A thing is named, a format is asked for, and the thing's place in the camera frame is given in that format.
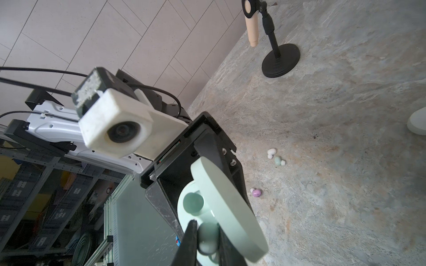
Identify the mint green earbud case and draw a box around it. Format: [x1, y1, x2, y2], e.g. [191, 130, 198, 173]
[177, 157, 268, 266]

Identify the white earbud left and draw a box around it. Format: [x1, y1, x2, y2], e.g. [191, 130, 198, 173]
[267, 148, 277, 159]

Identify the white earbud case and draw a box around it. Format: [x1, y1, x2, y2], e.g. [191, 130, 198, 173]
[407, 107, 426, 136]

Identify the purple earbud left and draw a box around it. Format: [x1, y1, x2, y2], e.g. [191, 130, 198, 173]
[250, 188, 262, 197]

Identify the metal storage shelf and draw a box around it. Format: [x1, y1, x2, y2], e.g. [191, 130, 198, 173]
[0, 119, 114, 266]

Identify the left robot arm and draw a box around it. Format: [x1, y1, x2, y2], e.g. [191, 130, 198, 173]
[5, 92, 262, 248]

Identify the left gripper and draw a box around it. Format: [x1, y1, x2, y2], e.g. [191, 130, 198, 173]
[140, 111, 249, 238]

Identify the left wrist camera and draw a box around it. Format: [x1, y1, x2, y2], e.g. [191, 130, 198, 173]
[72, 67, 187, 161]

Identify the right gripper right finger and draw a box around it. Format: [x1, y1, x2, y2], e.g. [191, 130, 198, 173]
[219, 227, 247, 266]

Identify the mint earbud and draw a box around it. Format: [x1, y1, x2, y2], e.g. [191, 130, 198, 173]
[274, 156, 286, 166]
[197, 222, 219, 256]

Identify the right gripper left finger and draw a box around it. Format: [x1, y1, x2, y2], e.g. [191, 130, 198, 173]
[171, 219, 198, 266]

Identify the black microphone stand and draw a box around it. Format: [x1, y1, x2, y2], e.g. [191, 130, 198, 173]
[255, 0, 301, 78]

